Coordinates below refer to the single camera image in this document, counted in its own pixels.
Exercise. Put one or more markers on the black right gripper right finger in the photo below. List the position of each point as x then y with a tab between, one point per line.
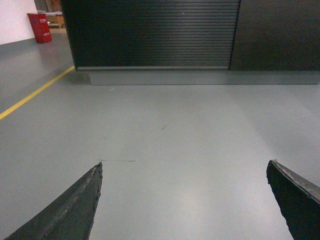
298	200

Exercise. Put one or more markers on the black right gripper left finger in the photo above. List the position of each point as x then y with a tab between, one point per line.
70	216

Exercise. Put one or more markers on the black checkout counter cabinet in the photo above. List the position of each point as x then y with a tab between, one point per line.
236	35

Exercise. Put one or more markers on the wooden pallet bench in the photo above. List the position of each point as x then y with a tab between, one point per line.
55	18

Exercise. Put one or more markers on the red fire extinguisher box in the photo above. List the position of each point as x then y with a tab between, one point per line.
40	27

